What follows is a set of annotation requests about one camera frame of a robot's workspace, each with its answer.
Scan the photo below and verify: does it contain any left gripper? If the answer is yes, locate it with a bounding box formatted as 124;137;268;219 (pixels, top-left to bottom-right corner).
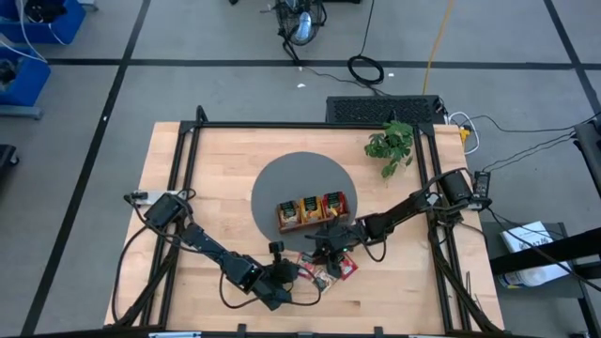
256;240;305;312

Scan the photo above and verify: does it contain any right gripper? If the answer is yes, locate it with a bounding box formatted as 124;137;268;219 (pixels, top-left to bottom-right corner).
312;220;363;279

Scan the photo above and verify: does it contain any red strawberry tea packet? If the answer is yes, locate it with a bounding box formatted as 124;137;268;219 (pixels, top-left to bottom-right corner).
338;255;360;282
297;253;318;282
322;191;347;219

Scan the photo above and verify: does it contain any beige cinnamon tea packet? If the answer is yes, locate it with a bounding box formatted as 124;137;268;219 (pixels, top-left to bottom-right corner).
279;200;302;228

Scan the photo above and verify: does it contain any orange mango tea packet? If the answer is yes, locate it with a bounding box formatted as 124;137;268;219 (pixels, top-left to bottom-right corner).
300;195;325;223

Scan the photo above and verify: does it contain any wooden tea box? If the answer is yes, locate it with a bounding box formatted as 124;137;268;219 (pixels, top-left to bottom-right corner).
275;190;351;236

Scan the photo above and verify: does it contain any grey round placemat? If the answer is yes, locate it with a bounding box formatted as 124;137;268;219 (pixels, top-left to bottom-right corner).
251;150;359;254

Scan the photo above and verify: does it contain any white label strip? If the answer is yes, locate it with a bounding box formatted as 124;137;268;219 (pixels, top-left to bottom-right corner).
148;330;202;338

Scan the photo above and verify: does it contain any green plant white pot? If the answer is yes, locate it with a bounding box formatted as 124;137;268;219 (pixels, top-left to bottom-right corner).
363;119;415;180

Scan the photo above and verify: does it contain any grey side table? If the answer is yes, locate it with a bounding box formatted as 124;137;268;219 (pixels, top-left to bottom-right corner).
478;220;593;301

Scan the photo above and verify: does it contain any black power adapter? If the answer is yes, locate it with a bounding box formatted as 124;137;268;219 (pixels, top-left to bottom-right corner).
472;170;493;198

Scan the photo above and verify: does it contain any white booklet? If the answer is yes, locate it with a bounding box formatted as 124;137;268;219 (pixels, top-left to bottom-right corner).
497;220;575;288

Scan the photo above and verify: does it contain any black metal beam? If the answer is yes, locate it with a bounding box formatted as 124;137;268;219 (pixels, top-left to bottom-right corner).
487;226;601;276

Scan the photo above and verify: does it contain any black floor fan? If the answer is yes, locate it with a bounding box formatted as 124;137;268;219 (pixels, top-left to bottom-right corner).
273;0;329;47

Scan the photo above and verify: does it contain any black chair base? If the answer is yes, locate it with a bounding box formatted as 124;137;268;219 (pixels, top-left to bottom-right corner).
0;144;20;170

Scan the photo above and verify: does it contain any grey metal foot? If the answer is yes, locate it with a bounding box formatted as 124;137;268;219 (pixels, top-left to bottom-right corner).
0;103;44;120

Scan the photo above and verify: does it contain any blue storage bin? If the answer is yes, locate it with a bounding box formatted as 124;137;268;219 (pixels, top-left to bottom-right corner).
0;0;86;46
0;46;52;108

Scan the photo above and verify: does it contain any black right camera cable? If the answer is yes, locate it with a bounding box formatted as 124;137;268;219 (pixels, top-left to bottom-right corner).
359;233;388;264

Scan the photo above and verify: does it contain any black camera cable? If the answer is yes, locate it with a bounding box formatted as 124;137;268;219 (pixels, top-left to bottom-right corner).
218;262;324;311
359;233;388;264

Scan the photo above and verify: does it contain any black left camera cable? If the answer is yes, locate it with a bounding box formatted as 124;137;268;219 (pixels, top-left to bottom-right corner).
218;262;324;311

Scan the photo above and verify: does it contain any black table frame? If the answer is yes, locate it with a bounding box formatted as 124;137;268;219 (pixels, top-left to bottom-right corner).
103;105;508;338

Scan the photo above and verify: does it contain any black hanging power cable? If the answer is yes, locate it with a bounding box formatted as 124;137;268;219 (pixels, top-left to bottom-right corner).
111;223;151;325

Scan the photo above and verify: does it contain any white looped cable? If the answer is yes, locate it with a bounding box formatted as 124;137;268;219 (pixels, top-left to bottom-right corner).
448;111;481;156

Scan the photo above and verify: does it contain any black coiled cable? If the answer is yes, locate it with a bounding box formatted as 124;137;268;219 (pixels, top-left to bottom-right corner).
347;0;386;86

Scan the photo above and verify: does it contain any yellow cable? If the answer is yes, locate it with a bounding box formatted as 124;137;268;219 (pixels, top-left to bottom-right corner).
421;0;457;95

